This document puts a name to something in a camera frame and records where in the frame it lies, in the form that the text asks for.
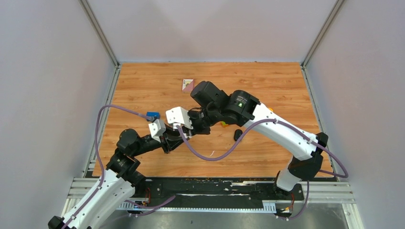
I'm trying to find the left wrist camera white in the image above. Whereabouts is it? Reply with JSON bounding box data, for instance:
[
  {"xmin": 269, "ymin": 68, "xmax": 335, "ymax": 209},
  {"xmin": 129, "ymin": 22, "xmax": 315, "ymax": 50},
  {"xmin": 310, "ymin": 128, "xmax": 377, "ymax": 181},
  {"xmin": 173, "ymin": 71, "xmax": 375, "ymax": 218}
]
[{"xmin": 148, "ymin": 119, "xmax": 166, "ymax": 143}]

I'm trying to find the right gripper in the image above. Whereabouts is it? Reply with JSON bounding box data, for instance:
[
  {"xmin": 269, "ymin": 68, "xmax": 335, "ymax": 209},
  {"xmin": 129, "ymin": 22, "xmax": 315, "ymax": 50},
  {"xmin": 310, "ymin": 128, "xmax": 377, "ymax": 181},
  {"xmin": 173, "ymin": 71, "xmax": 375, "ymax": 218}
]
[{"xmin": 181, "ymin": 105, "xmax": 221, "ymax": 136}]

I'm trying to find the black earbud charging case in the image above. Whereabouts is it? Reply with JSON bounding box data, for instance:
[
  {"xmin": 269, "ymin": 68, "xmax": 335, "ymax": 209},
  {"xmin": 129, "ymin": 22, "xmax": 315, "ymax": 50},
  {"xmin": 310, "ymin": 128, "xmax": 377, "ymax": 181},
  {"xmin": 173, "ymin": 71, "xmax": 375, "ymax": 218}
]
[{"xmin": 233, "ymin": 129, "xmax": 243, "ymax": 142}]

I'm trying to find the playing card box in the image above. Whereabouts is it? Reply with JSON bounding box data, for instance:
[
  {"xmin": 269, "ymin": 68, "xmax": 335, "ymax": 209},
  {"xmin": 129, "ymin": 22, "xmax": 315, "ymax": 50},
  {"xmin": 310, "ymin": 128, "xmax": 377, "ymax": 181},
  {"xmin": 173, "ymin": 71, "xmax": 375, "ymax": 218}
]
[{"xmin": 181, "ymin": 79, "xmax": 195, "ymax": 93}]

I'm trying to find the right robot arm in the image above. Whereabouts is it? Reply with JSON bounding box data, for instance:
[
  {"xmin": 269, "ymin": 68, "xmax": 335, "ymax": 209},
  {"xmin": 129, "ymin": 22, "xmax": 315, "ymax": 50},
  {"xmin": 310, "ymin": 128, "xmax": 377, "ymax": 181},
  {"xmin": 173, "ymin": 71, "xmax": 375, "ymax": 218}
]
[{"xmin": 189, "ymin": 81, "xmax": 329, "ymax": 199}]

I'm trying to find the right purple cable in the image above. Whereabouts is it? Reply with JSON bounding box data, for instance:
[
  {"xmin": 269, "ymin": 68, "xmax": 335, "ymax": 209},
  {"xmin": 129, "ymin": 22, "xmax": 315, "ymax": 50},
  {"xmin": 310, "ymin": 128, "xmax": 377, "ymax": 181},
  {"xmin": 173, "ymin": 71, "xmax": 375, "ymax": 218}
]
[{"xmin": 176, "ymin": 118, "xmax": 349, "ymax": 221}]

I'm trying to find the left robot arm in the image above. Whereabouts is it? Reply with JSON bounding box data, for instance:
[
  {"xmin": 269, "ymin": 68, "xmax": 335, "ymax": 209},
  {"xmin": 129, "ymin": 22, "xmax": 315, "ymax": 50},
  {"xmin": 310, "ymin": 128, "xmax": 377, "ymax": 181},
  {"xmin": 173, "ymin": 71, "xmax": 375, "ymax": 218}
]
[{"xmin": 48, "ymin": 128, "xmax": 183, "ymax": 229}]

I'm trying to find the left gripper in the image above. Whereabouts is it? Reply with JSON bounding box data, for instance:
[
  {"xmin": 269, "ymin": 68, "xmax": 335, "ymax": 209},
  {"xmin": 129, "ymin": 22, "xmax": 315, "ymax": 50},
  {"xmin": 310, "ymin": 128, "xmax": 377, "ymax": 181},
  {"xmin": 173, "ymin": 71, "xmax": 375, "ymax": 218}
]
[{"xmin": 132, "ymin": 122, "xmax": 190, "ymax": 156}]

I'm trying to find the blue small object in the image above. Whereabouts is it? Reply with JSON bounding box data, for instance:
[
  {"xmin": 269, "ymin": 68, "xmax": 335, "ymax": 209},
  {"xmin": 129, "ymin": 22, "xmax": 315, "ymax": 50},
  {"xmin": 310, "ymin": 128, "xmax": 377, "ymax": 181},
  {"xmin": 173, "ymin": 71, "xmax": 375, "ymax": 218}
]
[{"xmin": 146, "ymin": 112, "xmax": 160, "ymax": 122}]

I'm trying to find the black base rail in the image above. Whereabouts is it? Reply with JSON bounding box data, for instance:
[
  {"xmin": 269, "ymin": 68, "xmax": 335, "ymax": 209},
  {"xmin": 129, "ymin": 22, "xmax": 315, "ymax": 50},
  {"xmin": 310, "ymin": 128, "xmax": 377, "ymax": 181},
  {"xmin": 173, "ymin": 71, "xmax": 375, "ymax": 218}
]
[{"xmin": 130, "ymin": 177, "xmax": 304, "ymax": 210}]

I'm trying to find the orange toy piece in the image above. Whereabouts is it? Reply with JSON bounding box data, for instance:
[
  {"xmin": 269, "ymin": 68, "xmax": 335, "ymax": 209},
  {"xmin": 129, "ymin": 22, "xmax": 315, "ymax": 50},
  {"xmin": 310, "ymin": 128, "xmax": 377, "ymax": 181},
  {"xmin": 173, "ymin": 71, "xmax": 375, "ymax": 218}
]
[{"xmin": 220, "ymin": 121, "xmax": 229, "ymax": 127}]

